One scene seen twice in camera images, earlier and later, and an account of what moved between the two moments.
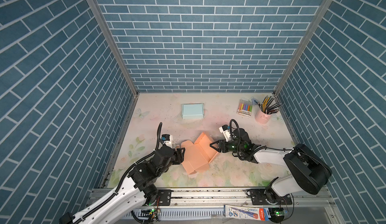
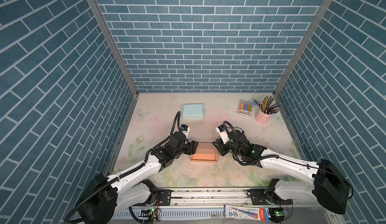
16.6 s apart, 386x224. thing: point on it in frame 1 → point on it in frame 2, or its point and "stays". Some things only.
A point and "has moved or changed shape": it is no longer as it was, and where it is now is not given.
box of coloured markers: (245, 108) stays
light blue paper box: (192, 111) stays
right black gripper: (220, 146) stays
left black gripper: (178, 155) → (191, 147)
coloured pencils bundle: (266, 107) stays
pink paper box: (198, 155) has moved or changed shape
